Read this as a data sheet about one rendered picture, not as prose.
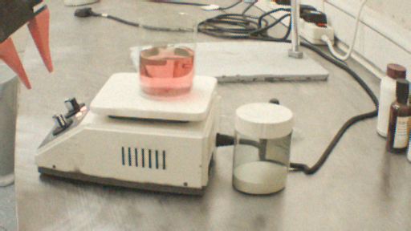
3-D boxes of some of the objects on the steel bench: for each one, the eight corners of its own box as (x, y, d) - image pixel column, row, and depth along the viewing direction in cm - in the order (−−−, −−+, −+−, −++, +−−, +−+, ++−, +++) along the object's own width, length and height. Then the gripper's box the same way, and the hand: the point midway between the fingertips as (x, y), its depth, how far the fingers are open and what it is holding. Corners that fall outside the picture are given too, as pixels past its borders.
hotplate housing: (34, 176, 75) (29, 111, 72) (62, 135, 87) (60, 76, 85) (227, 200, 73) (231, 125, 70) (238, 151, 85) (242, 83, 82)
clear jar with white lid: (249, 201, 73) (254, 127, 70) (220, 180, 78) (223, 107, 75) (296, 188, 75) (304, 117, 73) (269, 169, 80) (274, 99, 78)
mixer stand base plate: (144, 86, 107) (144, 79, 106) (127, 52, 125) (128, 46, 125) (331, 79, 114) (331, 73, 113) (290, 46, 132) (290, 42, 131)
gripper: (26, -36, 75) (66, 58, 79) (-33, 6, 72) (7, 104, 76) (34, -48, 69) (80, 53, 73) (-31, -3, 66) (14, 104, 69)
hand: (38, 74), depth 74 cm, fingers open, 3 cm apart
